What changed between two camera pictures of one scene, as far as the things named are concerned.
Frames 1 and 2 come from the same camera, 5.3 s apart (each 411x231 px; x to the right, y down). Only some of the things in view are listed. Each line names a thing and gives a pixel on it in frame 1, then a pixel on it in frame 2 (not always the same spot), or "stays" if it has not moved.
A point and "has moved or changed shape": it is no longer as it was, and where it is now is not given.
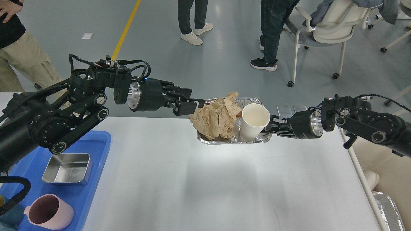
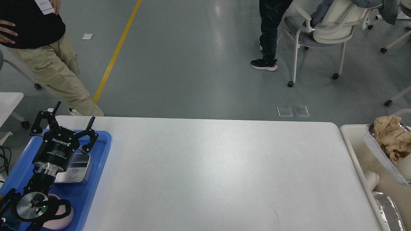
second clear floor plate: x=298 y=108 stays
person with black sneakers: x=274 y=13 stays
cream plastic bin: x=394 y=172 stays
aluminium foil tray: x=235 y=138 -> x=399 y=166
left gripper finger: x=184 y=107 -> x=87 y=147
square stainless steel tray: x=68 y=168 stays
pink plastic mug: x=48 y=211 stays
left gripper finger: x=170 y=86 -> x=37 y=129
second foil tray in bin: x=390 y=211 stays
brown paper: x=215 y=119 has moved or changed shape
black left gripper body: x=147 y=95 -> x=54 y=154
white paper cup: x=255 y=117 -> x=404 y=164
